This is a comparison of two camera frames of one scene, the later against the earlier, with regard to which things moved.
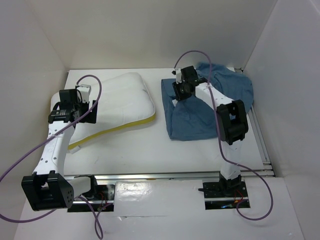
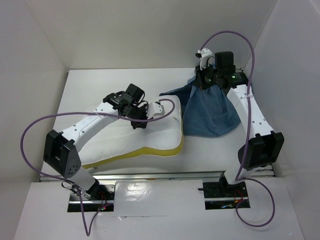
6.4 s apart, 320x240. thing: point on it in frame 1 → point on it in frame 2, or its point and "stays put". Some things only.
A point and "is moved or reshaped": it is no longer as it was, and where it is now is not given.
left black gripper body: x=79 y=106 → x=133 y=113
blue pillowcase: x=192 y=119 is moved or reshaped
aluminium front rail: x=165 y=175 stays put
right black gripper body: x=180 y=87 → x=208 y=76
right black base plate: x=213 y=190 stays put
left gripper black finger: x=91 y=117 → x=141 y=114
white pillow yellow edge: x=125 y=101 is moved or reshaped
